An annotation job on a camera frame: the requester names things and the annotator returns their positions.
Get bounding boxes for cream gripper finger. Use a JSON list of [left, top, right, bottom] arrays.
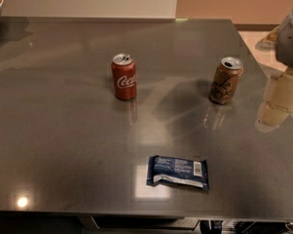
[[255, 67, 293, 133]]

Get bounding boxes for blue rxbar blueberry wrapper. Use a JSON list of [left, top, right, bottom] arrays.
[[146, 155, 209, 190]]

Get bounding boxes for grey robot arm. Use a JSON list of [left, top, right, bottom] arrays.
[[255, 9, 293, 133]]

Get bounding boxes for brown gold soda can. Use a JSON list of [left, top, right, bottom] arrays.
[[209, 57, 243, 104]]

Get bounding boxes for red coke can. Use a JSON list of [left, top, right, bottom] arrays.
[[111, 54, 137, 100]]

